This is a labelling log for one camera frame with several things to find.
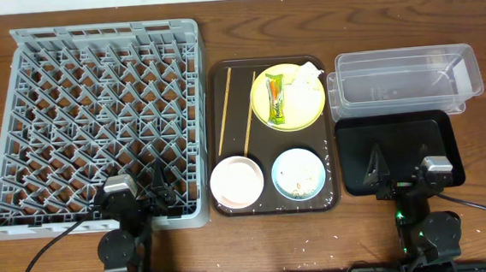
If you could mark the light blue bowl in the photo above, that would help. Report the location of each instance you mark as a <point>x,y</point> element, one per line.
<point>298,174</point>

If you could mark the white napkin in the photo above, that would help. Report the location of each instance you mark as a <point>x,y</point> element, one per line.
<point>306,77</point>

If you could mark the green snack wrapper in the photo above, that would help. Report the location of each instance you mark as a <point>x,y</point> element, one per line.
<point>274,84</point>

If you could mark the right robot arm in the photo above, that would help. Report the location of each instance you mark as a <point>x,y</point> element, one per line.
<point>430,239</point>

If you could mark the pink round bowl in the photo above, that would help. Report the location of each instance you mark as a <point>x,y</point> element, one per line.
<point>236,182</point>

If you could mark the dark brown serving tray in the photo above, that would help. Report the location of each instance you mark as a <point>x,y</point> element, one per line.
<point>266,144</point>

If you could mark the wooden chopstick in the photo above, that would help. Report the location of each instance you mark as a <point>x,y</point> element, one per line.
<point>224,110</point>
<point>249,121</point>

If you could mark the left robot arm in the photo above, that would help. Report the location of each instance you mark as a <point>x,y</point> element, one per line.
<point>128,248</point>

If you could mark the yellow round plate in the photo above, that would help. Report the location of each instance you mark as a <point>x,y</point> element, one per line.
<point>301,107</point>

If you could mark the grey plastic dish rack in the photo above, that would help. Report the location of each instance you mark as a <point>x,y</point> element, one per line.
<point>85,102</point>

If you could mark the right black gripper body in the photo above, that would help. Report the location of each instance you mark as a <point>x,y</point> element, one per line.
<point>403,186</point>

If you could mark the clear plastic bin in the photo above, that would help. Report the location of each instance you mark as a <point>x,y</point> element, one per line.
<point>402,80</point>

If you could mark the black plastic tray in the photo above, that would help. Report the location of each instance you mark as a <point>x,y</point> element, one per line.
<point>404,140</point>

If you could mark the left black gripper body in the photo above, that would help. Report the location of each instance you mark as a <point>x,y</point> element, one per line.
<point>140,202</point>

